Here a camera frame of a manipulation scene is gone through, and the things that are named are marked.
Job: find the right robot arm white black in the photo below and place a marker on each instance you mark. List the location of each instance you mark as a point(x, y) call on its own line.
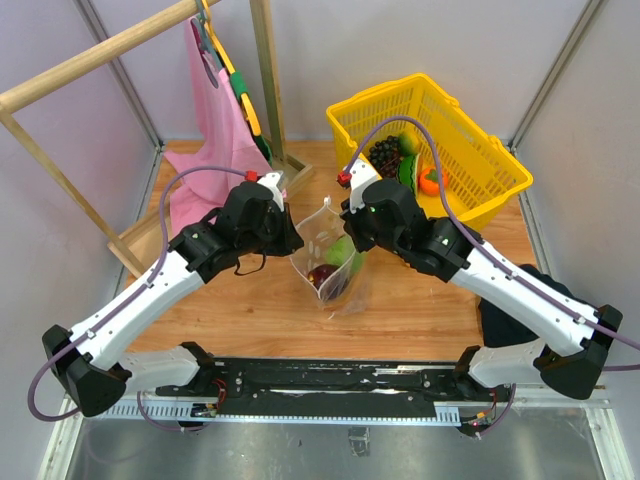
point(572, 343)

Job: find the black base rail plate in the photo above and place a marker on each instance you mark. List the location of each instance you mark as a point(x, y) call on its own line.
point(324, 390)

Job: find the black toy grapes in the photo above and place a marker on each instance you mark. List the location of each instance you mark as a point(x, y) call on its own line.
point(385, 156)

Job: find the green toy cabbage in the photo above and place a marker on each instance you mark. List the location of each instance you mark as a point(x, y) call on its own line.
point(343, 252)

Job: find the toy watermelon slice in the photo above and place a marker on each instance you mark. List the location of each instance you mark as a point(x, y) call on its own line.
point(407, 172)

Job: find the grey clothes hanger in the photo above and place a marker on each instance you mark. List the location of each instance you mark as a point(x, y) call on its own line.
point(201, 28)

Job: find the green t-shirt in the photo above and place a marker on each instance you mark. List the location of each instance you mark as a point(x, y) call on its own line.
point(241, 93)

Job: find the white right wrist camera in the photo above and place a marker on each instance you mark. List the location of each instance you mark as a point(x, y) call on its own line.
point(356, 179)

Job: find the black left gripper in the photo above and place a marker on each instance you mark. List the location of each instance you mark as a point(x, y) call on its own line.
point(291, 240)

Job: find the orange toy persimmon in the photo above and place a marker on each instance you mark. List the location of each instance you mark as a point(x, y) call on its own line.
point(429, 183)

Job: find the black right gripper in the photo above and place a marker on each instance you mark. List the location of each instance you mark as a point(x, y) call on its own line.
point(351, 222)

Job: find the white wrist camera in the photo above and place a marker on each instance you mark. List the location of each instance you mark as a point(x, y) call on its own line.
point(265, 193)
point(356, 179)

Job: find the clear polka dot zip bag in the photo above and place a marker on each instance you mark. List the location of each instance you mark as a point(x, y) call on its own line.
point(319, 231)

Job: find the yellow green toy mango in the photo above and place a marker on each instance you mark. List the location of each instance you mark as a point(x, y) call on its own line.
point(408, 143)

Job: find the wooden clothes rack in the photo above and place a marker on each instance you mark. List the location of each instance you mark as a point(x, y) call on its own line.
point(299, 173)

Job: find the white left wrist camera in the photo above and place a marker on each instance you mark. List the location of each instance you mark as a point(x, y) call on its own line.
point(265, 193)

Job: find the pink t-shirt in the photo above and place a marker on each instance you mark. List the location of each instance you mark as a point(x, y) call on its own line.
point(227, 143)

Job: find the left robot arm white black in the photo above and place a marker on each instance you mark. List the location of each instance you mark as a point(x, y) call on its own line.
point(91, 360)

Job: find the yellow clothes hanger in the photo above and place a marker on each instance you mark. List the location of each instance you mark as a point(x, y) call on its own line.
point(226, 61)

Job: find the dark brown toy chestnut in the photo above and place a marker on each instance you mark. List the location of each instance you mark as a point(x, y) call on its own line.
point(320, 274)

